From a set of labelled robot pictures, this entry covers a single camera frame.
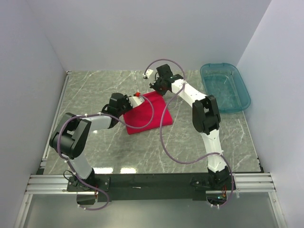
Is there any red t shirt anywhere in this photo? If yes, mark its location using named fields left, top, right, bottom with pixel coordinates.
left=123, top=92, right=173, bottom=135

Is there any teal plastic basin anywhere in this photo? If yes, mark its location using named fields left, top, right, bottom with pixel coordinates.
left=200, top=63, right=251, bottom=114

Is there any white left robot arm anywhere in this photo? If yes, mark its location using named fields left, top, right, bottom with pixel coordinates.
left=49, top=93, right=133, bottom=191

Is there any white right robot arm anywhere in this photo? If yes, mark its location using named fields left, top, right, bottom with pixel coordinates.
left=143, top=64, right=232, bottom=190

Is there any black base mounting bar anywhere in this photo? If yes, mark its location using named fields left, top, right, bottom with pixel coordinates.
left=66, top=173, right=236, bottom=202

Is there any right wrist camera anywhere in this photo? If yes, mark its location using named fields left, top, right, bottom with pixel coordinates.
left=143, top=69, right=154, bottom=79

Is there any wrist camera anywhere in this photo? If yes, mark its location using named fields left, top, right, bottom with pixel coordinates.
left=143, top=69, right=154, bottom=79
left=128, top=92, right=144, bottom=108

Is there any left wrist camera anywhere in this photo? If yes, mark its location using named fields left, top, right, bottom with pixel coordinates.
left=128, top=92, right=144, bottom=108

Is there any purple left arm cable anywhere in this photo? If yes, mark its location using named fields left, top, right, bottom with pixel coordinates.
left=58, top=94, right=154, bottom=211

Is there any left aluminium side rail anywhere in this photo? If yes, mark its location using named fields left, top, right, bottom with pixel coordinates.
left=39, top=71, right=71, bottom=169

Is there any aluminium frame rail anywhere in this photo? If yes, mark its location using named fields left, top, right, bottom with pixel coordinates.
left=25, top=173, right=276, bottom=194

